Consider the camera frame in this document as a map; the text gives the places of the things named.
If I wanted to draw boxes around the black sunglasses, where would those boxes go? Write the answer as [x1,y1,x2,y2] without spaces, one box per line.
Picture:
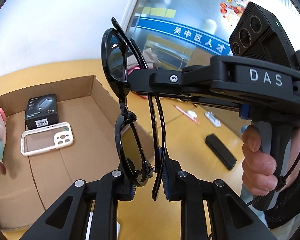
[101,17,167,202]

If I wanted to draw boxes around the cream clear phone case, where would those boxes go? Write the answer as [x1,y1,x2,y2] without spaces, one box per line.
[20,122,74,157]

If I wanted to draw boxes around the black charger product box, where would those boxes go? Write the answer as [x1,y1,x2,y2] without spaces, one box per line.
[25,93,59,130]

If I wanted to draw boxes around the white power bank device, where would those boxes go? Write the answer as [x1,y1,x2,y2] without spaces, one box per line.
[84,200,121,239]

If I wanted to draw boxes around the person's right hand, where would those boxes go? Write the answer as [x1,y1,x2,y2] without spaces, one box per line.
[241,125,300,197]

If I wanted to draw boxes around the grey folded cloth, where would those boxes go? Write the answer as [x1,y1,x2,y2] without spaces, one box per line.
[127,48,161,71]

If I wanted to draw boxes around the pink pen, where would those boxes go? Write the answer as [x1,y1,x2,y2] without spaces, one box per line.
[174,105,199,124]

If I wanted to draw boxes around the blue banner on glass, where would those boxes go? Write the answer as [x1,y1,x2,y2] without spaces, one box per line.
[136,16,233,56]

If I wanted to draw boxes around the white small packet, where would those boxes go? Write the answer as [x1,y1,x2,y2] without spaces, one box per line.
[205,112,222,127]

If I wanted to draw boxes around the black rectangular remote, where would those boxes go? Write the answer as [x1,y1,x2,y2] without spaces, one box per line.
[205,134,237,170]

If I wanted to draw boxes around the brown cardboard box tray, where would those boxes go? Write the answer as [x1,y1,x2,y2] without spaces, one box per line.
[0,74,156,230]

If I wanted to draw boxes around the red festive window sticker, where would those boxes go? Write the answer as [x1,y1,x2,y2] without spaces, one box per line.
[219,0,248,26]

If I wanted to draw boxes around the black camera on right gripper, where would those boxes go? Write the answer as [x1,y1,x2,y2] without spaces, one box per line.
[229,2,298,69]

